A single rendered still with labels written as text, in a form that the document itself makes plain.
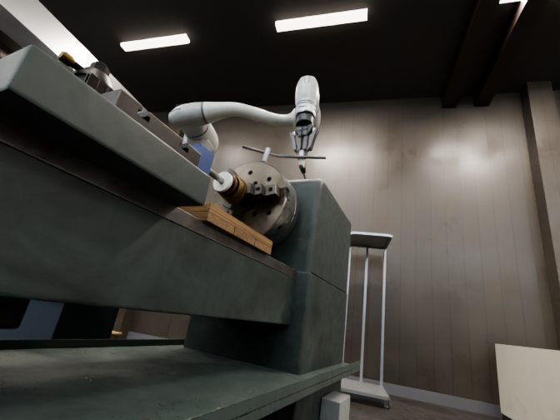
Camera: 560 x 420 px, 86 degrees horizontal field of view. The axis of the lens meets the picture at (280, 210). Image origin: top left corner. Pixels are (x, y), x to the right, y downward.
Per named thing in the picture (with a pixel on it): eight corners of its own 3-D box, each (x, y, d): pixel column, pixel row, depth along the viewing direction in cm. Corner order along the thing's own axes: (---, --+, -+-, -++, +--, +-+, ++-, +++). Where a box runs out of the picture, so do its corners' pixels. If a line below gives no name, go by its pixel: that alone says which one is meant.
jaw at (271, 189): (257, 195, 111) (287, 189, 107) (257, 207, 109) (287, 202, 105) (242, 182, 102) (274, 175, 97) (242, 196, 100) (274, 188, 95)
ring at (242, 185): (230, 182, 108) (215, 171, 100) (252, 181, 104) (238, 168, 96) (225, 207, 105) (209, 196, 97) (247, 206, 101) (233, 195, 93)
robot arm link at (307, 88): (317, 97, 125) (319, 117, 137) (319, 69, 131) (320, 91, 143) (292, 99, 127) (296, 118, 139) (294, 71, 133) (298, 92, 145)
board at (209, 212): (177, 249, 102) (179, 237, 103) (270, 255, 86) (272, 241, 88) (95, 220, 77) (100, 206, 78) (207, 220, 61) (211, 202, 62)
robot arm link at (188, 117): (201, 93, 137) (212, 112, 150) (164, 100, 140) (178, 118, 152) (200, 117, 132) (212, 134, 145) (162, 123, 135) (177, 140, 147)
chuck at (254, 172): (214, 242, 119) (236, 172, 128) (284, 254, 104) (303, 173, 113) (200, 236, 111) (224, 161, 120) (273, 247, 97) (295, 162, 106)
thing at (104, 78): (97, 101, 71) (102, 91, 72) (120, 95, 68) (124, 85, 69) (63, 77, 65) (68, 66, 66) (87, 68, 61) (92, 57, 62)
